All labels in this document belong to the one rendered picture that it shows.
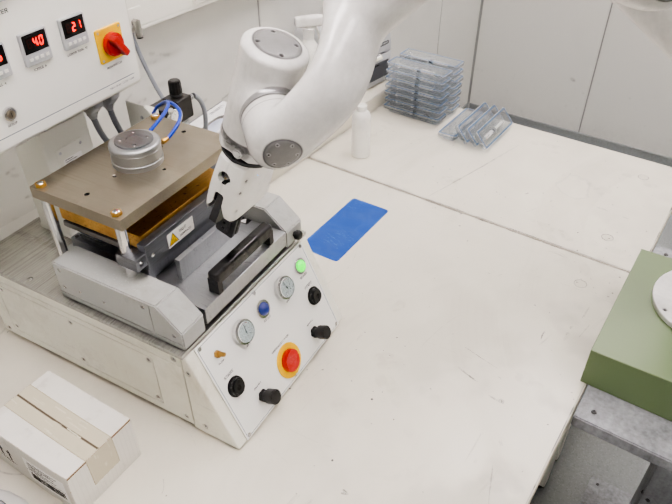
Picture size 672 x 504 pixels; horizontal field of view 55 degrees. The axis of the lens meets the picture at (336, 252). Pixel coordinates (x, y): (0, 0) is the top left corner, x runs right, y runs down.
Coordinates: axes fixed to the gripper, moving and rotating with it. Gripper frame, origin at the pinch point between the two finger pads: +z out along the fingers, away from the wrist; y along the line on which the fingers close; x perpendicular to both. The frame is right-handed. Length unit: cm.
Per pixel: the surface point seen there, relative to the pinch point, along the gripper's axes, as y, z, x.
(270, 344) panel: -2.0, 17.6, -14.2
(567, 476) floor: 60, 78, -93
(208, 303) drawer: -9.6, 6.7, -5.0
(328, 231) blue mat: 40, 30, -5
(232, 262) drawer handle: -3.5, 3.2, -4.1
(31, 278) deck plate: -15.8, 21.6, 24.1
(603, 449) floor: 74, 76, -99
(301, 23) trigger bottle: 85, 15, 36
